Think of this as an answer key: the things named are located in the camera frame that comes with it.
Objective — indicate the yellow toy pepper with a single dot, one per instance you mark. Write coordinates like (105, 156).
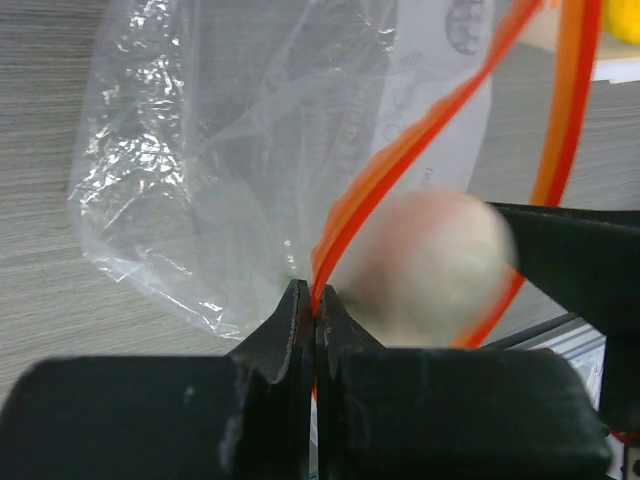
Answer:
(621, 19)

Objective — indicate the white plastic fruit basket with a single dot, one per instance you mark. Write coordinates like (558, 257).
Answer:
(617, 62)

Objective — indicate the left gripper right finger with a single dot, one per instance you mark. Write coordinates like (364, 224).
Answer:
(407, 413)

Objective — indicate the white toy radish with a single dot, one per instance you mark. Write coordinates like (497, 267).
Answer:
(425, 266)

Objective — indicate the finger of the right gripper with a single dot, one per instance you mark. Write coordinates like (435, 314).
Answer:
(587, 261)

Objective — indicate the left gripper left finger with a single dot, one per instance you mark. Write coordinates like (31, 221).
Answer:
(242, 415)

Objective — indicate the clear orange zip top bag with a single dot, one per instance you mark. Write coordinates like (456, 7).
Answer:
(218, 135)

